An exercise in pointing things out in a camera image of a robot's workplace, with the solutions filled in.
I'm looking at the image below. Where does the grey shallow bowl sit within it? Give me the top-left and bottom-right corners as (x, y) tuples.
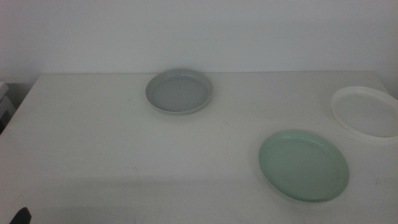
(144, 68), (214, 116)

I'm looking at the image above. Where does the mint green shallow bowl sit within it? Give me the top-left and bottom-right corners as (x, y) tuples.
(258, 129), (350, 204)

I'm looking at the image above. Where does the white shallow bowl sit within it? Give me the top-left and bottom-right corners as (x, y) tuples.
(330, 86), (398, 139)

